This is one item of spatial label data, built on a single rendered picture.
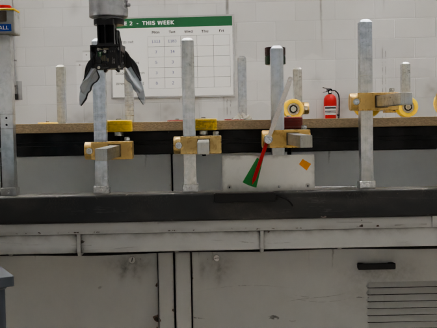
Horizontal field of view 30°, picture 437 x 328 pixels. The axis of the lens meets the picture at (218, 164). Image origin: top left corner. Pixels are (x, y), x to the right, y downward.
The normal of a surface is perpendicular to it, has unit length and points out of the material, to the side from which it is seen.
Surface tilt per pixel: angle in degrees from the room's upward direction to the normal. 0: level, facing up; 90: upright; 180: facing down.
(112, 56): 90
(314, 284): 90
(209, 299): 91
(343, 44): 90
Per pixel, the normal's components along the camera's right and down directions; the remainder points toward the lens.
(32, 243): 0.01, 0.05
